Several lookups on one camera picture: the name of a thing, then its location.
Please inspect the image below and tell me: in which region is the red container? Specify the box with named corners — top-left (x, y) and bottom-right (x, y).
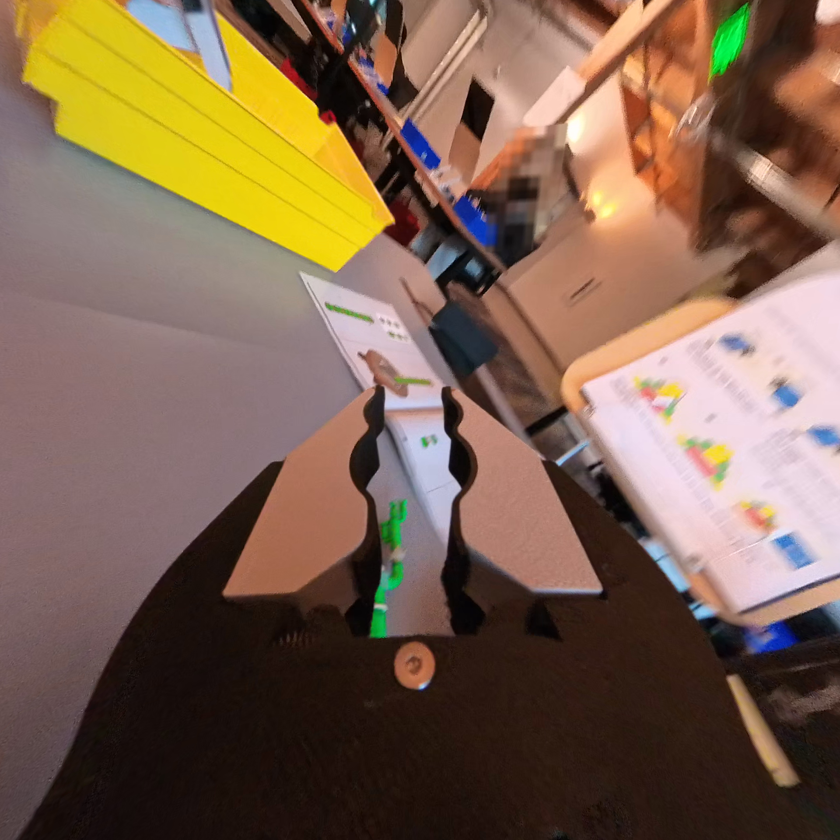
top-left (386, 202), bottom-right (421, 245)

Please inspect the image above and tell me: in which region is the stack of yellow bins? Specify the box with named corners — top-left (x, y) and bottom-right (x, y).
top-left (13, 0), bottom-right (395, 274)

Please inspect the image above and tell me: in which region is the printed instruction sheet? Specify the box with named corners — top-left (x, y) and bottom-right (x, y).
top-left (581, 272), bottom-right (840, 616)

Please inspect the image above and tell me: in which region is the black box with green light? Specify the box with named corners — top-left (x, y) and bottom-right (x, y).
top-left (430, 302), bottom-right (499, 379)

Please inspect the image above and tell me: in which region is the green toy bamboo stalk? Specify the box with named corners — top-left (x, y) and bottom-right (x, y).
top-left (369, 499), bottom-right (410, 637)

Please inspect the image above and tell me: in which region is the long wooden table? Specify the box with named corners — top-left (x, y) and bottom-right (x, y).
top-left (295, 0), bottom-right (507, 274)

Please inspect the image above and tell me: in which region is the green exit sign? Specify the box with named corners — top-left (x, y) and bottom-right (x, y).
top-left (709, 3), bottom-right (753, 80)

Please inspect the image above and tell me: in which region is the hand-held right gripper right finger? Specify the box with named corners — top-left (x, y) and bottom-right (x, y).
top-left (441, 387), bottom-right (603, 635)

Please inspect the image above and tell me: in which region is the open instruction booklet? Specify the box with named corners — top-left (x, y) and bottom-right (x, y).
top-left (300, 271), bottom-right (464, 546)

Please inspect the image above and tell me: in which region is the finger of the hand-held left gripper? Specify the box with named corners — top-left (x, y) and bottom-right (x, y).
top-left (125, 0), bottom-right (198, 52)
top-left (182, 0), bottom-right (235, 93)

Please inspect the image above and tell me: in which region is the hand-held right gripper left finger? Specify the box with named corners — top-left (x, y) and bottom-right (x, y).
top-left (223, 387), bottom-right (385, 637)

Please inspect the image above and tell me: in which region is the blue plastic bin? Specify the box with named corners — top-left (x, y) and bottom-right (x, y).
top-left (400, 118), bottom-right (442, 171)
top-left (453, 196), bottom-right (498, 248)

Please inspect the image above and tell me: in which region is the grey desk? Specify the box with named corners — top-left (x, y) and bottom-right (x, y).
top-left (0, 0), bottom-right (565, 840)

